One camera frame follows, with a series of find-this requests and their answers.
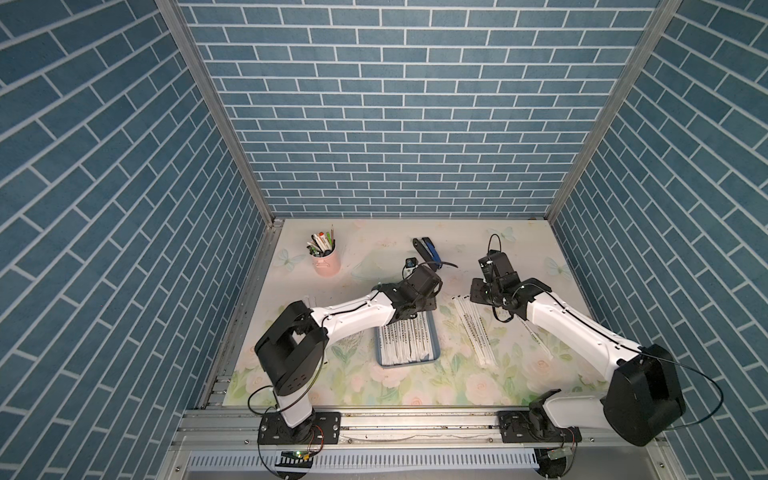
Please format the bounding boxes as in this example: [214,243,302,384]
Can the white straw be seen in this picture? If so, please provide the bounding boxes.
[387,325,400,365]
[378,327,393,367]

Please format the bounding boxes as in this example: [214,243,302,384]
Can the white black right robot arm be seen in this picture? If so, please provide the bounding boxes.
[470,250,686,446]

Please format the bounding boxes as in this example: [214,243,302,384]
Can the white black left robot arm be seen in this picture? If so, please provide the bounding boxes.
[253,265,443,443]

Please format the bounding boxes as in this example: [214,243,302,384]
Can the blue storage box tray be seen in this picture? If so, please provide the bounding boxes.
[374,310,440,368]

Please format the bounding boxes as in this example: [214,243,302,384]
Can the white straws pile right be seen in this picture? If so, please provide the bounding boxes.
[451,295,497,368]

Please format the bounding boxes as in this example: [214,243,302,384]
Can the blue black stapler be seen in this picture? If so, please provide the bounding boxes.
[412,237,443,271]

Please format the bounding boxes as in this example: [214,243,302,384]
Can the pink pen cup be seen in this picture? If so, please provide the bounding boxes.
[312,248,341,278]

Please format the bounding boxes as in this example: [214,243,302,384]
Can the pens in cup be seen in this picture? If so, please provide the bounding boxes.
[307,229,336,258]

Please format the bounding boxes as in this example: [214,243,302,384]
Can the white ribbed cable duct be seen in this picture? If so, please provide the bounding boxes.
[186,448,539,474]

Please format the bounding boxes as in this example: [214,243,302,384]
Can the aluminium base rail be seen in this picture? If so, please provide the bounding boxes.
[172,406,629,450]

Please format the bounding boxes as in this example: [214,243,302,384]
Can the aluminium corner post right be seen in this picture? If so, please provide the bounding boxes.
[545,0,682,225]

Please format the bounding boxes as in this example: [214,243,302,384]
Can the aluminium corner post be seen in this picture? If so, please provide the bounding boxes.
[545,0,682,225]
[156,0,275,228]

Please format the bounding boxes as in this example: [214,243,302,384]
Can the aluminium corner post left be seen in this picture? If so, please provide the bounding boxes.
[156,0,275,228]

